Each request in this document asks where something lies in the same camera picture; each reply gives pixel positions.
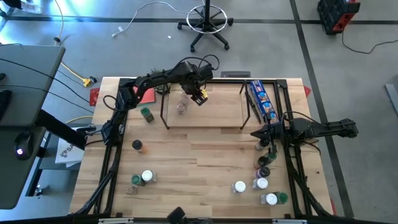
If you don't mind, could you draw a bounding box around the printed white paper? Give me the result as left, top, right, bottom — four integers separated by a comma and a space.
55, 136, 85, 169

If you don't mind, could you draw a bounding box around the blue plastic wrap box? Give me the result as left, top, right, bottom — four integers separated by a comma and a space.
248, 80, 280, 125

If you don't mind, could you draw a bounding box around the orange spice jar black lid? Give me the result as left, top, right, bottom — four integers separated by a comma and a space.
131, 139, 149, 155

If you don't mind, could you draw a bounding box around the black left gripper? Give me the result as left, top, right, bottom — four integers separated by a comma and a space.
178, 60, 215, 106

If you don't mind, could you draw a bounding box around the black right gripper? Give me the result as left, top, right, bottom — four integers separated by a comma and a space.
250, 123, 295, 144

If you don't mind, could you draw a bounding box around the black floor cable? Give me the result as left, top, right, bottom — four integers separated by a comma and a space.
341, 29, 398, 55

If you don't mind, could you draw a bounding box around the black desk base beam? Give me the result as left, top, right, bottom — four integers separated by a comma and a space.
34, 109, 88, 151

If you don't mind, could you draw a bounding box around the grey metal bar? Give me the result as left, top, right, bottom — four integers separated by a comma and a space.
384, 83, 398, 116

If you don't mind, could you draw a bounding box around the black computer mouse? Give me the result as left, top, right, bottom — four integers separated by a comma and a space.
13, 131, 34, 161

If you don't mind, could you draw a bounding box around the black keyboard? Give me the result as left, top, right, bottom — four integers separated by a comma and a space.
0, 88, 13, 121

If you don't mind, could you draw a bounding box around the black stool base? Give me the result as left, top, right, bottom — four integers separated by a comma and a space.
177, 0, 234, 53

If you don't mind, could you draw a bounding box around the black aluminium table frame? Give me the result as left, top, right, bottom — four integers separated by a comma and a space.
70, 77, 335, 218

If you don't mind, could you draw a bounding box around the yellow extension cord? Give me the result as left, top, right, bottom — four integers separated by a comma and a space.
53, 0, 98, 88

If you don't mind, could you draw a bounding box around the red and black crate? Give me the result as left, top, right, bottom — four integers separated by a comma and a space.
316, 0, 361, 35

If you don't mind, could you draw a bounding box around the silver frame bracket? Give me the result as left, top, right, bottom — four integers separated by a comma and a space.
98, 217, 135, 224
272, 218, 308, 224

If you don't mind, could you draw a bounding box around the dark grey box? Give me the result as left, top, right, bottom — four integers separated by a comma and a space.
220, 70, 251, 79

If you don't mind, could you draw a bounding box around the white-lidded clear spice jar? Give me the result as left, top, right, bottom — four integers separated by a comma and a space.
231, 180, 247, 194
252, 177, 269, 191
141, 169, 158, 184
260, 193, 279, 206

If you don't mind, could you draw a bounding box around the wooden shelf with black legs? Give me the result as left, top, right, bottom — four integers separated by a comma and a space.
160, 80, 252, 131

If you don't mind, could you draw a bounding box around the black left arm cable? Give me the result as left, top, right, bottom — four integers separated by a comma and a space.
179, 54, 221, 73

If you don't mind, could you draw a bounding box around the grey desk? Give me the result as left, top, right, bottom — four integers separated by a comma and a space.
0, 44, 67, 210

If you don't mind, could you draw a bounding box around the white floor cable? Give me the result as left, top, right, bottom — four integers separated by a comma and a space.
111, 1, 206, 39

